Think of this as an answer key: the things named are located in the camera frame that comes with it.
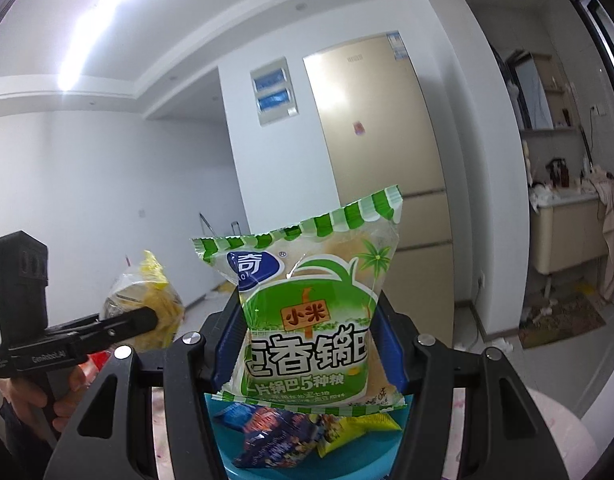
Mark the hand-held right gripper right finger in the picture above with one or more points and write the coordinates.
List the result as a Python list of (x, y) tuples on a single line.
[(382, 350)]

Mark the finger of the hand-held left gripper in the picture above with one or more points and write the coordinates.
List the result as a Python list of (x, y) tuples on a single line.
[(117, 327), (77, 325)]

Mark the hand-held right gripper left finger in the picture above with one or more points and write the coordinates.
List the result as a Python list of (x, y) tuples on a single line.
[(227, 355)]

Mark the yellow clear snack packet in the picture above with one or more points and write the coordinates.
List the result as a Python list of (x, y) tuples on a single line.
[(152, 290)]

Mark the green striped snack packet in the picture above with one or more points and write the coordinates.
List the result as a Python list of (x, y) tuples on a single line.
[(307, 310)]

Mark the large blue snack packet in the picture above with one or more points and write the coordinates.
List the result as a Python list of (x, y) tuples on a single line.
[(274, 435)]

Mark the blue plastic basin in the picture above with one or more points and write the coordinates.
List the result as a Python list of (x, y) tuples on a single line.
[(222, 450)]

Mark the person's left hand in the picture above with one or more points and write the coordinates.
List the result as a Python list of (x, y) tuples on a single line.
[(24, 395)]

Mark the red drink bottle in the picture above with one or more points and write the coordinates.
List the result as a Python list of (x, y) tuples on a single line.
[(94, 370)]

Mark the yellow bag on floor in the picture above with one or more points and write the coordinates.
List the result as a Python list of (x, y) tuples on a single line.
[(224, 288)]

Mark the brown floor rug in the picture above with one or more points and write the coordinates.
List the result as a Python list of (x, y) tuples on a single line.
[(562, 322)]

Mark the gold refrigerator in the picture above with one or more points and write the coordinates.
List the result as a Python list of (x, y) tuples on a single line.
[(367, 135)]

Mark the beige sink cabinet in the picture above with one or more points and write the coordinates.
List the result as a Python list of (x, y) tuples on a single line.
[(567, 235)]

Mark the refrigerator sticker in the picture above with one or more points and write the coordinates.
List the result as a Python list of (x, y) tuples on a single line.
[(358, 128)]

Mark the dark pump bottle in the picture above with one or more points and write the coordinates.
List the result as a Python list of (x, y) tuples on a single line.
[(558, 172)]

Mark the grey electrical panel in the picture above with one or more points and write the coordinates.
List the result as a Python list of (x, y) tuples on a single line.
[(274, 92)]

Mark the ceiling light strip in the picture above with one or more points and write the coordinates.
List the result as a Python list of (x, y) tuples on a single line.
[(107, 20)]

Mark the mirror cabinet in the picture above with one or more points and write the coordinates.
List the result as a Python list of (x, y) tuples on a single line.
[(532, 90)]

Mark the ceiling downlight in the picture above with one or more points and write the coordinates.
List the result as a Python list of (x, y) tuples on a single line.
[(301, 7)]

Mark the wall outlet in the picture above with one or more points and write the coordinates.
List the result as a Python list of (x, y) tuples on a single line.
[(596, 110)]

